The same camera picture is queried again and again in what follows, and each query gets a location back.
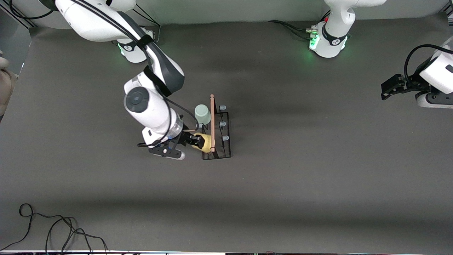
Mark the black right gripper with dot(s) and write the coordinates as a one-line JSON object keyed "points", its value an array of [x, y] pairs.
{"points": [[184, 138]]}

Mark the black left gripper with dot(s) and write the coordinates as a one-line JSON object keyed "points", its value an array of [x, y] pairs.
{"points": [[411, 84]]}

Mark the yellow plastic cup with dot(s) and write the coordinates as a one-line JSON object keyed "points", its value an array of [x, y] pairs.
{"points": [[207, 143]]}

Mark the pale green plastic cup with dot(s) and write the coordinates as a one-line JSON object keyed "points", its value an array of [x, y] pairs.
{"points": [[202, 114]]}

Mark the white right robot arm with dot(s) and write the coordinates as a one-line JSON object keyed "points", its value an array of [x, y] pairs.
{"points": [[148, 106]]}

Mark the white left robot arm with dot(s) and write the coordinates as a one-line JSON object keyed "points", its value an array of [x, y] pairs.
{"points": [[332, 39]]}

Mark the black frame rail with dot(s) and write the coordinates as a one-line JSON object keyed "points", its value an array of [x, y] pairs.
{"points": [[21, 17]]}

